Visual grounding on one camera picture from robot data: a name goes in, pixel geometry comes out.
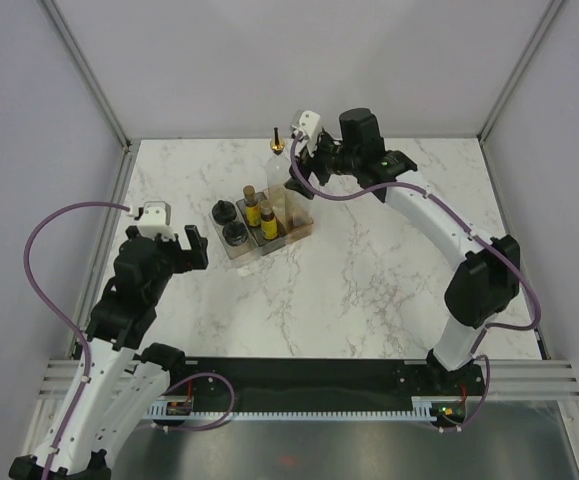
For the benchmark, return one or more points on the grey plastic bin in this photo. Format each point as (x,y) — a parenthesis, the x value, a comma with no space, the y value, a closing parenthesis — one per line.
(257,239)

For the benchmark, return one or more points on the aluminium frame post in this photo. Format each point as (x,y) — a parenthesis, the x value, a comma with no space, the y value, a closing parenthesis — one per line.
(67,38)
(530,50)

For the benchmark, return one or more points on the clear plastic bin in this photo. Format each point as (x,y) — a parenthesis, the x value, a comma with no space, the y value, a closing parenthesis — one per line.
(240,254)

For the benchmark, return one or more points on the right aluminium frame post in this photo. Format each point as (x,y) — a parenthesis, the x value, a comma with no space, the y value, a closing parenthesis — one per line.
(530,50)

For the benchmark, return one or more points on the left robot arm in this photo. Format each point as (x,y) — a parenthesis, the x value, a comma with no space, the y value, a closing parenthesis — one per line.
(114,384)

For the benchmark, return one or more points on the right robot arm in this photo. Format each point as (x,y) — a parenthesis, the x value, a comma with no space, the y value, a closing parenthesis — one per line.
(484,267)

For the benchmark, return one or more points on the white cable duct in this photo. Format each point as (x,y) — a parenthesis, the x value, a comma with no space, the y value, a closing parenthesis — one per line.
(162,410)

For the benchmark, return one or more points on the dark sauce glass bottle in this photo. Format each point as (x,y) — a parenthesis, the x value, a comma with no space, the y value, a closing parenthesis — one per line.
(297,208)

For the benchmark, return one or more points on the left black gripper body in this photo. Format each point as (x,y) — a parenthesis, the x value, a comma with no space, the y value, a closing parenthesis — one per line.
(172,258)

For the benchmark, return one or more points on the black cap shaker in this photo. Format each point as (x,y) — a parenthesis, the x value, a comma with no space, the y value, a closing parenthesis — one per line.
(223,212)
(235,233)

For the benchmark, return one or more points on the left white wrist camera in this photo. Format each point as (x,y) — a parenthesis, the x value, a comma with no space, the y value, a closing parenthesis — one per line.
(153,220)

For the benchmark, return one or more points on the yellow label bottle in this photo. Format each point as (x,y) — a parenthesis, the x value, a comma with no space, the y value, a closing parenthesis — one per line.
(268,221)
(252,206)

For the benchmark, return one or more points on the orange plastic bin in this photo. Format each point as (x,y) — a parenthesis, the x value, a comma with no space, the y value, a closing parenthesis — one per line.
(296,234)

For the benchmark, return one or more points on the clear square oil bottle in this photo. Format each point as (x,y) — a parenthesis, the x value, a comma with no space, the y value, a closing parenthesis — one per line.
(277,169)

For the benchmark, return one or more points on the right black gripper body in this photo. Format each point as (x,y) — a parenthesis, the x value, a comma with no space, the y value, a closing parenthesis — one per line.
(329,159)

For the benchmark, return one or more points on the left aluminium frame post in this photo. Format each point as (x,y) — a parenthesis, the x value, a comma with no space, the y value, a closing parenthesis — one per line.
(67,38)

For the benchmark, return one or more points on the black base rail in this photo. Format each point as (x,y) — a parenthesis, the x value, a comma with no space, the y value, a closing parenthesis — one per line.
(322,385)

